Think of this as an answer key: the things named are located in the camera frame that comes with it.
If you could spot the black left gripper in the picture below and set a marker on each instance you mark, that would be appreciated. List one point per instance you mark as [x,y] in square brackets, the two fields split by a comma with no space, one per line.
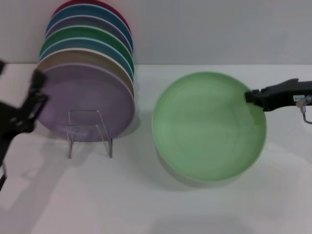
[12,122]

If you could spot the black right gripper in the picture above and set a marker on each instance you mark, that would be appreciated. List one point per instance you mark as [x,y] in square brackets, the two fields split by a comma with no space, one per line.
[285,97]

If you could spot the light green plate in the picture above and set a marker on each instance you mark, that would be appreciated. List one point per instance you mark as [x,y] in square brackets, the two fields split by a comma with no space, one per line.
[207,129]

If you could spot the beige plate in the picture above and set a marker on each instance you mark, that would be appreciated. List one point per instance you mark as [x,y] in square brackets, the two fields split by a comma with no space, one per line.
[73,57]

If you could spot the light blue plate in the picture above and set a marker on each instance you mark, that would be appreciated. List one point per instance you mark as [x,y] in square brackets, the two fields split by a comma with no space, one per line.
[73,44]

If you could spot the lilac plate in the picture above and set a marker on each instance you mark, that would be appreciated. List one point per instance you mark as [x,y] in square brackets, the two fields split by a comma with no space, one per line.
[85,97]

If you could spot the clear plate rack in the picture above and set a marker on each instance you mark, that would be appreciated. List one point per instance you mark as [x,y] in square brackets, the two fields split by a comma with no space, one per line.
[85,119]

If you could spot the dark green plate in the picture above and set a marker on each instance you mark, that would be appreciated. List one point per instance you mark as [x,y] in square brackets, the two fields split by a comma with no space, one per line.
[80,33]

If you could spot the grey purple plate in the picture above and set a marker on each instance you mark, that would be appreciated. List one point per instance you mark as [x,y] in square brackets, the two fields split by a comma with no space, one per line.
[80,21]

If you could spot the red plate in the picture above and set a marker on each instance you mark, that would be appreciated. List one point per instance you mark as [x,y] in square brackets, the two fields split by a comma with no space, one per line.
[63,4]

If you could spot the teal blue plate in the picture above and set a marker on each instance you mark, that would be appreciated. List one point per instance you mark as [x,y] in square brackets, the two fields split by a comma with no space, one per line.
[85,11]

